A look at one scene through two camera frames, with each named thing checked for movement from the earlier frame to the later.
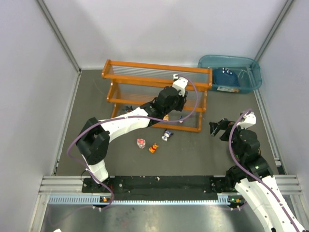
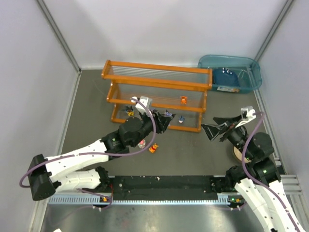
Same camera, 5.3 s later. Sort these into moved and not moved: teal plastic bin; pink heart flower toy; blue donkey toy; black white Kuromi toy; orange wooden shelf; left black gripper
Moved: left black gripper; black white Kuromi toy
Not moved: blue donkey toy; pink heart flower toy; orange wooden shelf; teal plastic bin
